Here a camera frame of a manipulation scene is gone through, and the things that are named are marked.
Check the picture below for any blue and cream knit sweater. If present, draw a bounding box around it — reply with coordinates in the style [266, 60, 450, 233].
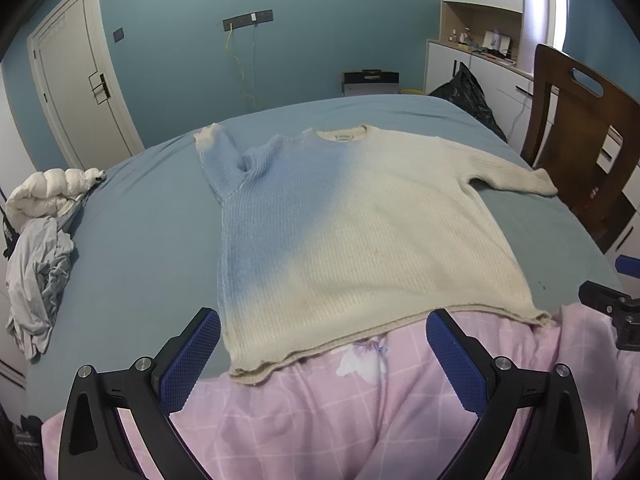
[194, 124, 556, 385]

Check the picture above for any white bedroom door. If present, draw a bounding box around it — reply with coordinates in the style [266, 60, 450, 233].
[27, 0, 144, 169]

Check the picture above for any pink checked floral quilt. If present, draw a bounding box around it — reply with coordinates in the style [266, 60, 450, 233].
[41, 303, 633, 480]

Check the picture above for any brown wooden chair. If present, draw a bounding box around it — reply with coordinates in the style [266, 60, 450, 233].
[521, 44, 639, 252]

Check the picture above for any grey crumpled garment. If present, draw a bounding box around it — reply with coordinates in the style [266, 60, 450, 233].
[6, 217, 75, 361]

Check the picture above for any teal blue bed sheet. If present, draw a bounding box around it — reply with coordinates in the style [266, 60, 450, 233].
[27, 96, 618, 419]

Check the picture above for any white puffer jacket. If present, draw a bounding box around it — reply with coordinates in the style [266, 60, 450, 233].
[6, 168, 106, 232]

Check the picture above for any black plastic bag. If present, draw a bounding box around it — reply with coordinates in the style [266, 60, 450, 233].
[428, 63, 506, 142]

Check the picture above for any white wardrobe cabinet unit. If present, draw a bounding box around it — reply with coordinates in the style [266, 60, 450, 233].
[423, 0, 640, 271]

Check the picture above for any black and white box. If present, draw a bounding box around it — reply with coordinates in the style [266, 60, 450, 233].
[342, 70, 400, 96]

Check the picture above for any black door handle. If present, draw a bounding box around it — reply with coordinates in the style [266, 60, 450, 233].
[88, 72, 111, 105]

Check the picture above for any dark wall switch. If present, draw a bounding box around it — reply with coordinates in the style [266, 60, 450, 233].
[113, 28, 125, 42]

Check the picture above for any yellow charging cable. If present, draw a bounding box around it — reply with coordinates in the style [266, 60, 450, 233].
[226, 27, 260, 106]

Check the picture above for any black wall outlet strip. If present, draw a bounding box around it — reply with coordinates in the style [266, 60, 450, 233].
[222, 10, 273, 32]

